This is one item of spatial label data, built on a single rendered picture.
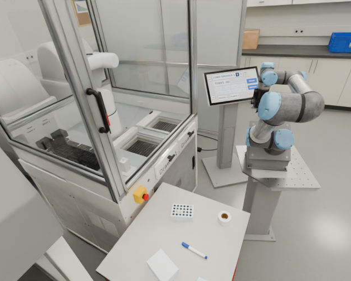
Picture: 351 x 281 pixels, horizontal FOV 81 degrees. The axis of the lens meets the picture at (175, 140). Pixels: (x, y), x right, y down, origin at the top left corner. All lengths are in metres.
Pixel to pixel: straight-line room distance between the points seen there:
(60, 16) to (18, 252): 0.61
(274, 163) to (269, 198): 0.32
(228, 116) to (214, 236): 1.31
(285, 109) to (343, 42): 3.36
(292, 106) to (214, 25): 1.98
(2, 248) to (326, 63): 4.10
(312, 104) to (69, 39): 0.88
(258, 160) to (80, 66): 1.20
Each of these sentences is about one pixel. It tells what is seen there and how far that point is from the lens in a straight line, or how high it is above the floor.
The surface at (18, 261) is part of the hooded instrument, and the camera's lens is 0.54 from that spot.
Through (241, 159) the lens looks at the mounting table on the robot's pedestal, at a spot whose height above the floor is 0.76.
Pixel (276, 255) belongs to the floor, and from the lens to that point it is 2.10.
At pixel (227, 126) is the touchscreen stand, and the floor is 0.64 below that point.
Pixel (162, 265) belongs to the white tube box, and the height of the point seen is 0.81.
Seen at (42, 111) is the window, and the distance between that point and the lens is 1.13.
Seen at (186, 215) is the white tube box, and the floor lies 0.79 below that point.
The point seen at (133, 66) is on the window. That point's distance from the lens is 1.03.
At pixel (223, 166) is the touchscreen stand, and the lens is 2.56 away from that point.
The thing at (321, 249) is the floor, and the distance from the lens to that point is 2.27.
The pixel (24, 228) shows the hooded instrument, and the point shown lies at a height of 1.46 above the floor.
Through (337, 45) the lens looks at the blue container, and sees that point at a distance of 4.23.
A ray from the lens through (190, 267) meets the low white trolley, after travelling 1.13.
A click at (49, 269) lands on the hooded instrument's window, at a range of 0.63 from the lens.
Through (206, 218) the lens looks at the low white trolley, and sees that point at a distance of 1.25.
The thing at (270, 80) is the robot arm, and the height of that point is 1.38.
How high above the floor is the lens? 1.79
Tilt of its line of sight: 35 degrees down
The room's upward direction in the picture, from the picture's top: 5 degrees counter-clockwise
